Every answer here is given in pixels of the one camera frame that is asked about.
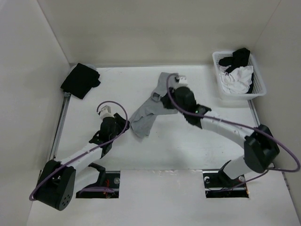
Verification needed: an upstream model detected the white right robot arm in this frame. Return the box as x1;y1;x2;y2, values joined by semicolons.
161;87;280;187

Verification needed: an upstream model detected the folded grey tank top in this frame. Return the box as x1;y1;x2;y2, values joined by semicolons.
85;64;97;71

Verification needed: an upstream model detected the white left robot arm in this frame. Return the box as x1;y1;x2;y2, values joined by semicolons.
31;113;129;211

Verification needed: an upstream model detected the white tank top in basket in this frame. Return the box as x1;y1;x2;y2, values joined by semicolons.
219;66;254;94

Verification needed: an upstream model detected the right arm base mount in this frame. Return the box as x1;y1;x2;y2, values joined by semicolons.
203;161;249;198

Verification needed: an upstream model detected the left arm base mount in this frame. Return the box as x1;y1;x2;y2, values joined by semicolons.
74;163;121;199

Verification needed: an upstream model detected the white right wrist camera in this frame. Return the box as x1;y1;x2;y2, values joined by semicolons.
174;75;188;86

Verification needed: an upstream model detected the black tank top in basket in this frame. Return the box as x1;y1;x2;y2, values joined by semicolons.
219;48;251;73

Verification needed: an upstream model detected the folded black tank top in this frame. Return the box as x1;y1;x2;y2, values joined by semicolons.
61;63;101;99

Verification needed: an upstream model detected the white plastic basket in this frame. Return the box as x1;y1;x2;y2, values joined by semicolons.
212;51;267;101

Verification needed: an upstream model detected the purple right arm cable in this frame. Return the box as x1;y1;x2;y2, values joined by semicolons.
166;73;301;175

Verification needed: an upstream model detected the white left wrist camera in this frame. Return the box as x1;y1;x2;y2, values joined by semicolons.
98;105;114;120

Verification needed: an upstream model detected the grey tank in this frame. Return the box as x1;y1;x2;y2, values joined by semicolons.
85;64;97;71
129;72;186;139

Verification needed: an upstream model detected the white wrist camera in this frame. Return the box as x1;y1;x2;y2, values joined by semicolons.
98;105;114;120
174;75;188;86

